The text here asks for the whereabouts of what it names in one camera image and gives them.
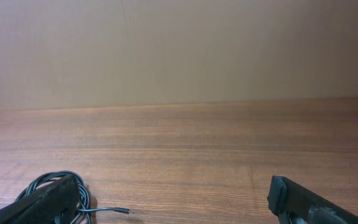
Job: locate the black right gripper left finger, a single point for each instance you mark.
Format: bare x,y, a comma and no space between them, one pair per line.
53,203

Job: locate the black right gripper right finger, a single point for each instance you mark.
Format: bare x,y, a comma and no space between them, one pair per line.
294,204

